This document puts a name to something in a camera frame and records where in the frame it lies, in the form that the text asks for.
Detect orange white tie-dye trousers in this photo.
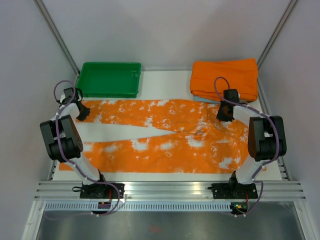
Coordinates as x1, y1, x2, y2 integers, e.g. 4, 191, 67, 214
58, 98, 251, 175

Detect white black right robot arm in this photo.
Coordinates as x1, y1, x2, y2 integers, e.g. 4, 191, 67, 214
209, 89, 287, 200

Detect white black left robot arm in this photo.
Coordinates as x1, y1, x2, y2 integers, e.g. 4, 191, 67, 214
39, 87, 109, 199

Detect folded plain orange trousers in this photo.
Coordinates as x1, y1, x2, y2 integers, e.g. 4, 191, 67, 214
189, 58, 258, 102

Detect folded light blue cloth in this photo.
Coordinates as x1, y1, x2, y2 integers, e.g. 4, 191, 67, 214
193, 96, 214, 103

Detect green plastic tray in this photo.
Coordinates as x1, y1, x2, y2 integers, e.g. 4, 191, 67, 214
76, 62, 142, 98

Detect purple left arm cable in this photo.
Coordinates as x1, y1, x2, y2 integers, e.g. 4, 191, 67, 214
53, 79, 121, 216

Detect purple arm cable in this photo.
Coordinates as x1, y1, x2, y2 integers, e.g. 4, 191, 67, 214
214, 76, 279, 183
53, 79, 121, 216

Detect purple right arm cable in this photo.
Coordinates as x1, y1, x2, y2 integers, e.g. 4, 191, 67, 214
214, 76, 279, 183

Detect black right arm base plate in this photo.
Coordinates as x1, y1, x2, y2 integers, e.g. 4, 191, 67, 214
207, 183, 258, 200

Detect aluminium mounting rail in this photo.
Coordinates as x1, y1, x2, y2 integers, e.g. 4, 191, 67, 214
33, 181, 306, 202

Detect white slotted cable duct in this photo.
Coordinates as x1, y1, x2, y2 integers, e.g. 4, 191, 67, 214
44, 200, 232, 212

